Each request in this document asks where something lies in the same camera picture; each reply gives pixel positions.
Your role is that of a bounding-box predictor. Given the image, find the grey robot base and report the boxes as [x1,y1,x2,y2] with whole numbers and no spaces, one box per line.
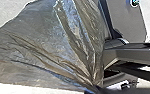
[96,0,149,89]

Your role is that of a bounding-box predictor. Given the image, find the black trash bag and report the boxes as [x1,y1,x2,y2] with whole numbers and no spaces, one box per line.
[0,0,108,94]

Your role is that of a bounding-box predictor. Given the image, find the base bolt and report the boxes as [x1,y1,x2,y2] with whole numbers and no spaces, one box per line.
[130,0,141,8]

